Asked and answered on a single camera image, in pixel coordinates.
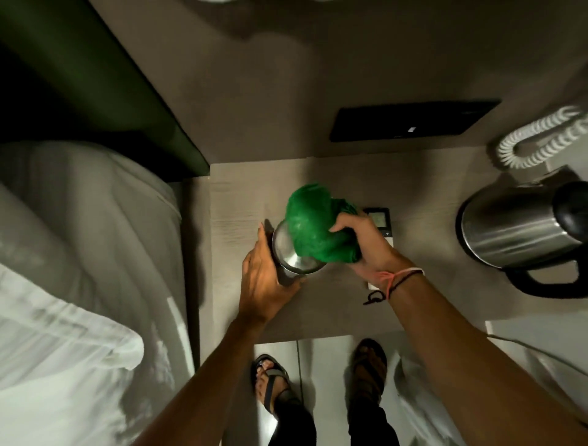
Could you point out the person's right hand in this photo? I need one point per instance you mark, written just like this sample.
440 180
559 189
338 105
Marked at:
374 252

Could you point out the white bed sheet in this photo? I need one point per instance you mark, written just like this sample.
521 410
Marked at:
92 220

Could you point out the steel tumbler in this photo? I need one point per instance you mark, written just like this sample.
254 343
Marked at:
288 257

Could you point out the person's black left trouser leg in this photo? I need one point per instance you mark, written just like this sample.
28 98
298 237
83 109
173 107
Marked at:
294 425

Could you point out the person's left hand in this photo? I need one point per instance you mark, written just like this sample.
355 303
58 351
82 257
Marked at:
259 287

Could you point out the person's black trouser leg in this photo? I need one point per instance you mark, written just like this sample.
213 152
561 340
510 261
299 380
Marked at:
370 425
294 425

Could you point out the white plastic bag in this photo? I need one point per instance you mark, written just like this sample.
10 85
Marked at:
425 404

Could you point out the person's right fingers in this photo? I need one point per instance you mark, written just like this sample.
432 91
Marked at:
349 222

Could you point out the red and black wrist thread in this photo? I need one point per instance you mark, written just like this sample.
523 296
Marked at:
395 280

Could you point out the person's right forearm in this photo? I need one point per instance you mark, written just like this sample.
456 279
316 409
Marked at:
468 363

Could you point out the person's black right trouser leg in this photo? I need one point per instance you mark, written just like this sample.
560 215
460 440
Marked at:
370 425

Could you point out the black wall panel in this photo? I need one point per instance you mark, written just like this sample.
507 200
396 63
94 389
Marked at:
409 120

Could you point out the green cloth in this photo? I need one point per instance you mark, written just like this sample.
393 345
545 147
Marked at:
314 225

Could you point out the person's right sandal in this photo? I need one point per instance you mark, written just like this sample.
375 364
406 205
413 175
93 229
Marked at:
370 367

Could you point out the person's sandal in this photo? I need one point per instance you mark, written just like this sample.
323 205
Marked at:
272 379
370 367

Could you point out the person's left sandal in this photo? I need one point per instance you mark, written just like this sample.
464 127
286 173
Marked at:
272 379

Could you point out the person's left forearm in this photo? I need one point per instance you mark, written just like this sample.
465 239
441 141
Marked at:
206 390

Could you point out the person's left thumb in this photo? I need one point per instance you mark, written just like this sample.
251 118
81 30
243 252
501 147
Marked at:
291 286

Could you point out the white remote control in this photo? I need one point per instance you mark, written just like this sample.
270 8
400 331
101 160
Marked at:
379 219

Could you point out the green headboard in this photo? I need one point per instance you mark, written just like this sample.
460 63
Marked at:
92 82

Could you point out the white pillow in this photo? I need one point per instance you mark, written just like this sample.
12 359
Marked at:
50 363

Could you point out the steel electric kettle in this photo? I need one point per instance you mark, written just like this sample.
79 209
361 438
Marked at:
510 225

